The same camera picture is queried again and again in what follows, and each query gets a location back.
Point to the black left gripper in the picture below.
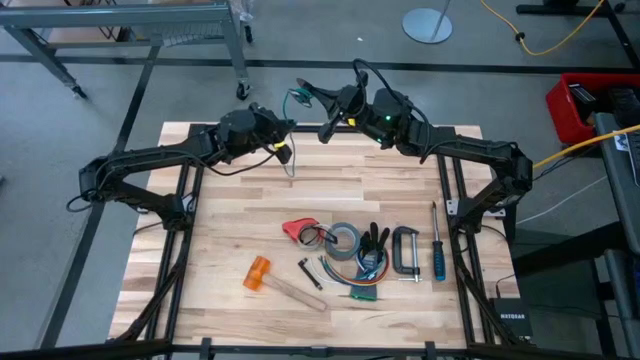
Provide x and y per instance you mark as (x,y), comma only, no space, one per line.
(265,130)

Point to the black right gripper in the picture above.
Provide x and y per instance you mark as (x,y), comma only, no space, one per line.
(352,110)

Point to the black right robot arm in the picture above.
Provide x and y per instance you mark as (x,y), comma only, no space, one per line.
(465,149)

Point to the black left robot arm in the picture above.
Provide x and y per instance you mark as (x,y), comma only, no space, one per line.
(150,158)

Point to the white tape roll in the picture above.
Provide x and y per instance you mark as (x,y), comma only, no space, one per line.
(311,246)

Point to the round grey stand base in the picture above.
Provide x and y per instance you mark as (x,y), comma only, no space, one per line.
(426,25)

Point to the black spring clamp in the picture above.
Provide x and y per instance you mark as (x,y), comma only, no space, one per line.
(373,235)

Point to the orange head wooden mallet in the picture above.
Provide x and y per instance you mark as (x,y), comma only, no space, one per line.
(257,272)

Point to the small blue grey module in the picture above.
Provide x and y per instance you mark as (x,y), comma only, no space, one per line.
(370,262)

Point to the black C-clamp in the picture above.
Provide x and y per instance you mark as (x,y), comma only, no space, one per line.
(397,250)

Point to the grey metal wheeled cart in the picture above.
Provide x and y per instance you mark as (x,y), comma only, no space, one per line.
(125,15)

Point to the red plastic bin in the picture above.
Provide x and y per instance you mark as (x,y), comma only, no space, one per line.
(560,110)

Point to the grey desk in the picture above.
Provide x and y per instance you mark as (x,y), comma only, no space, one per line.
(620,210)

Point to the grey duct tape roll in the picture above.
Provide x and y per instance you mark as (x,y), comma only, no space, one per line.
(334,251)

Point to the black aluminium rig frame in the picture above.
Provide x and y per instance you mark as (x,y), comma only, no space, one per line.
(320,351)

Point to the black Netgear network switch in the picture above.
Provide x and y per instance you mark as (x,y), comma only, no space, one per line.
(511,317)

